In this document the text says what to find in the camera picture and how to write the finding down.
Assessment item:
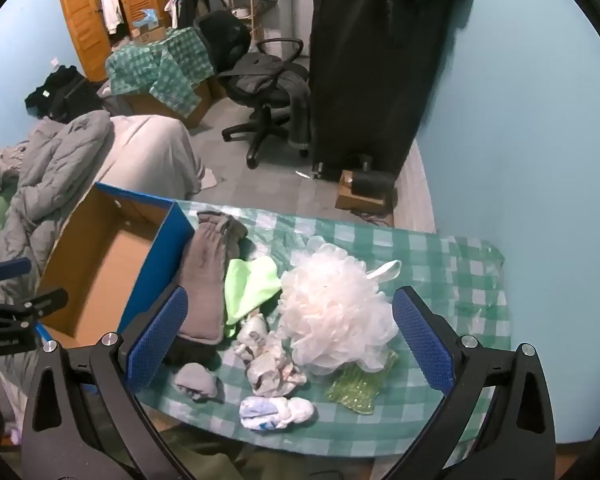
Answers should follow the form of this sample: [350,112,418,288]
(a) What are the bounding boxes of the crumpled white blue paper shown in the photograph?
[239,395,317,432]

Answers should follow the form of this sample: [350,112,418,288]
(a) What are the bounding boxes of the white bath loofah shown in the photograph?
[277,237,403,376]

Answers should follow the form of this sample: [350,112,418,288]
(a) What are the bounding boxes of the green mesh sponge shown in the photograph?
[327,350,400,416]

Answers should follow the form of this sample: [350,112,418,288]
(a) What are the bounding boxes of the grey duvet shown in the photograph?
[0,110,115,386]

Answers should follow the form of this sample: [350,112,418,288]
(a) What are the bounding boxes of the green checkered cloth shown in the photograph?
[105,27,216,118]

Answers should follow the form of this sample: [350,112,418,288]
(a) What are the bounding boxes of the small grey sock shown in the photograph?
[174,361,225,403]

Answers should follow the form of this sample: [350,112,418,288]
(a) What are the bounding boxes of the beige bed sheet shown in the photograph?
[97,115,207,202]

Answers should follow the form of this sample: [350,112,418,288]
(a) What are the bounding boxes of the brown cardboard box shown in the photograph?
[125,77,215,129]

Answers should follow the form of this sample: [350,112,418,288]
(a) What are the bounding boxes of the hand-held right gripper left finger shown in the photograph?
[20,285,196,480]

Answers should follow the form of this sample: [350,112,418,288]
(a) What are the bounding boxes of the light green cloth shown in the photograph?
[223,256,283,339]

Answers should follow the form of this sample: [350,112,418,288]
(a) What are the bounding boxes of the black fabric wardrobe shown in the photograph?
[307,0,470,181]

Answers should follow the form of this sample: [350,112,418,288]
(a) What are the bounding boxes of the dark grey garment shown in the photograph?
[220,55,313,158]

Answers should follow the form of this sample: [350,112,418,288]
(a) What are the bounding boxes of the grey glove with black cuff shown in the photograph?
[167,210,249,367]

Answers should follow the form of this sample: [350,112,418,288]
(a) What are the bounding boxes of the blue cardboard box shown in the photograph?
[32,182,196,351]

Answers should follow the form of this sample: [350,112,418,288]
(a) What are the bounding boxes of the green checkered tablecloth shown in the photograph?
[130,200,512,458]

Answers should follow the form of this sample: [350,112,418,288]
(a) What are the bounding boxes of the small wooden box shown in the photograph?
[335,170,397,212]

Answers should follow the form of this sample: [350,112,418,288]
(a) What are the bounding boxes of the black cylinder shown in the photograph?
[352,169,398,197]

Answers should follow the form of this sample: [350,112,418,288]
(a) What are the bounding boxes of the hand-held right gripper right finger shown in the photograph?
[390,285,571,480]

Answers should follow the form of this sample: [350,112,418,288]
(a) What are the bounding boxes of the blue plastic bag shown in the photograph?
[132,7,161,31]

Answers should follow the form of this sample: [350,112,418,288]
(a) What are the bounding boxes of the black bag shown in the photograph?
[25,65,103,123]

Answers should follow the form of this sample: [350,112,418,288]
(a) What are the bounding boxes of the black office chair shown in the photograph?
[194,10,312,170]

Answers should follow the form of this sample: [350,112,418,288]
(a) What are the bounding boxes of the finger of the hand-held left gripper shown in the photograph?
[0,286,70,332]
[0,256,33,285]

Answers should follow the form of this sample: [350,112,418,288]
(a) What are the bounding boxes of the dark hanging clothes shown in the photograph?
[172,0,222,32]

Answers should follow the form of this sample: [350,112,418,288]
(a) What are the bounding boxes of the white hanging garment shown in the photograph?
[99,0,126,36]

